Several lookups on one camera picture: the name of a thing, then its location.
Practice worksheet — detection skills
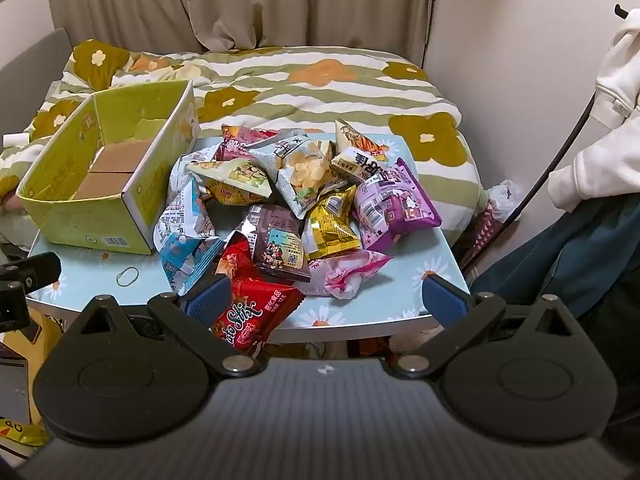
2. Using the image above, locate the blue jeans leg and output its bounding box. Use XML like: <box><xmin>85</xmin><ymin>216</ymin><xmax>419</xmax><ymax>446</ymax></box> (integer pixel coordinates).
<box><xmin>471</xmin><ymin>194</ymin><xmax>639</xmax><ymax>318</ymax></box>

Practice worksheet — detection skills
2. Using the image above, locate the black cable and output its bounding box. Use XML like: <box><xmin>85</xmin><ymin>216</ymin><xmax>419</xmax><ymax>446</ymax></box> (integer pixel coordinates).
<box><xmin>462</xmin><ymin>3</ymin><xmax>630</xmax><ymax>273</ymax></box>

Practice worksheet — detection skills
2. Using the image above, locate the red potato stix bag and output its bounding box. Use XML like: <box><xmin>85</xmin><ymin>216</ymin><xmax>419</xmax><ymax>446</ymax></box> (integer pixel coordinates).
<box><xmin>212</xmin><ymin>233</ymin><xmax>305</xmax><ymax>353</ymax></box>

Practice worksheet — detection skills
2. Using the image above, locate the rubber band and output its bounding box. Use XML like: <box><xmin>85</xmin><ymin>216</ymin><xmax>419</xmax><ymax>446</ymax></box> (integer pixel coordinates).
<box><xmin>115</xmin><ymin>266</ymin><xmax>140</xmax><ymax>288</ymax></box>

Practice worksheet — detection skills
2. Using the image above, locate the yellow gold snack bag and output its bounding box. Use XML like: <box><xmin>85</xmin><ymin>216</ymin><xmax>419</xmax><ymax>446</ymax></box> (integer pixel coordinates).
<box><xmin>302</xmin><ymin>185</ymin><xmax>360</xmax><ymax>260</ymax></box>

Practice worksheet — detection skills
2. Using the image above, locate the white orange snack bag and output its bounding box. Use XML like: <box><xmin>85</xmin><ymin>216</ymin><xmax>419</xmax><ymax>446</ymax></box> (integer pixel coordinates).
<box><xmin>331</xmin><ymin>146</ymin><xmax>386</xmax><ymax>183</ymax></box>

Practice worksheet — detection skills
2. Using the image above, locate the grey bed headboard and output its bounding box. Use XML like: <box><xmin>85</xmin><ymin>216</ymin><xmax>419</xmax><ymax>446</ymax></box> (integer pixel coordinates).
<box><xmin>0</xmin><ymin>28</ymin><xmax>72</xmax><ymax>134</ymax></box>

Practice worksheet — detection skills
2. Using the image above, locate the cream green snack bag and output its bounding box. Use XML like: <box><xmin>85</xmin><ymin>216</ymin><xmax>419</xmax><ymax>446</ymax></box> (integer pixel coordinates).
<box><xmin>186</xmin><ymin>158</ymin><xmax>272</xmax><ymax>206</ymax></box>

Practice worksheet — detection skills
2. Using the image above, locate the cheese fries snack bag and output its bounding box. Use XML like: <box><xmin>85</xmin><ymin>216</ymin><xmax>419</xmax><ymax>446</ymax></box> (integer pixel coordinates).
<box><xmin>335</xmin><ymin>119</ymin><xmax>388</xmax><ymax>162</ymax></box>

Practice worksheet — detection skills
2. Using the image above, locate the grey white oishi chips bag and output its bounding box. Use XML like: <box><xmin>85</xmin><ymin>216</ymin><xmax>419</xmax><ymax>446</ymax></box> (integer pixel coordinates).
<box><xmin>246</xmin><ymin>129</ymin><xmax>348</xmax><ymax>220</ymax></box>

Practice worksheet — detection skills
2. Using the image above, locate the purple snack bag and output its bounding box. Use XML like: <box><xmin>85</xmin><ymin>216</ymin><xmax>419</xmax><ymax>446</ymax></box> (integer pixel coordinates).
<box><xmin>354</xmin><ymin>157</ymin><xmax>442</xmax><ymax>252</ymax></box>

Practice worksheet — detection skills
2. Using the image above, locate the white plastic bag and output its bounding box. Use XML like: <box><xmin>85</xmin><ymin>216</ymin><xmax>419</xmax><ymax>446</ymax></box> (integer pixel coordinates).
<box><xmin>487</xmin><ymin>180</ymin><xmax>524</xmax><ymax>223</ymax></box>

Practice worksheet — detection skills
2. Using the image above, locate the brown maroon snack bag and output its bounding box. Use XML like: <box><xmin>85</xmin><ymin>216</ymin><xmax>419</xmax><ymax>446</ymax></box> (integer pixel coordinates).
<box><xmin>236</xmin><ymin>204</ymin><xmax>311</xmax><ymax>283</ymax></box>

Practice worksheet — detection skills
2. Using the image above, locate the beige curtain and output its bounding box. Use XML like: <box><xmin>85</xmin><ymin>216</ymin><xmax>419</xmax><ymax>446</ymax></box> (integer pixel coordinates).
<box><xmin>49</xmin><ymin>0</ymin><xmax>433</xmax><ymax>63</ymax></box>

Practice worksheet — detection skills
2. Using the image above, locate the pink cotton candy snack bag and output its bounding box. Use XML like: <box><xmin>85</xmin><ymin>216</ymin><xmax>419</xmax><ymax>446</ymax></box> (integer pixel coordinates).
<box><xmin>214</xmin><ymin>125</ymin><xmax>278</xmax><ymax>162</ymax></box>

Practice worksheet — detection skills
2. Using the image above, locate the green cardboard box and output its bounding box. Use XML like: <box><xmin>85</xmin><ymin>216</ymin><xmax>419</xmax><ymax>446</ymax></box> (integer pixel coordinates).
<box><xmin>16</xmin><ymin>80</ymin><xmax>200</xmax><ymax>255</ymax></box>

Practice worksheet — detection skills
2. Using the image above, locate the yellow paper bag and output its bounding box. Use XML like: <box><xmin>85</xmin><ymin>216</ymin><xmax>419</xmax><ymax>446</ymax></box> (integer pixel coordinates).
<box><xmin>1</xmin><ymin>308</ymin><xmax>63</xmax><ymax>448</ymax></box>

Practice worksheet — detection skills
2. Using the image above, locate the cream hoodie sleeve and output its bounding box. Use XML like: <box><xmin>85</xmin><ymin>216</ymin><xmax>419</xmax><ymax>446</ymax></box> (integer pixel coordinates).
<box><xmin>548</xmin><ymin>9</ymin><xmax>639</xmax><ymax>212</ymax></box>

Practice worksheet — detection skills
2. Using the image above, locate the floral striped green blanket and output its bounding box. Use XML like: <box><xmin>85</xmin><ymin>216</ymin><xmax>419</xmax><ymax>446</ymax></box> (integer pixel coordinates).
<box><xmin>1</xmin><ymin>39</ymin><xmax>487</xmax><ymax>244</ymax></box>

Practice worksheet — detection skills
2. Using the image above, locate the blue white snack bag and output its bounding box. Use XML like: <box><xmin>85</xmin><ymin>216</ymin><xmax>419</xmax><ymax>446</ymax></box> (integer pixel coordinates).
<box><xmin>153</xmin><ymin>177</ymin><xmax>224</xmax><ymax>296</ymax></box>

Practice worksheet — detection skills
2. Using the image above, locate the pink translucent snack bag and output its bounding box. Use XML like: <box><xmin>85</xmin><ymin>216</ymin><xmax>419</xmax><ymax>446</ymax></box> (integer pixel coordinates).
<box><xmin>293</xmin><ymin>249</ymin><xmax>392</xmax><ymax>300</ymax></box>

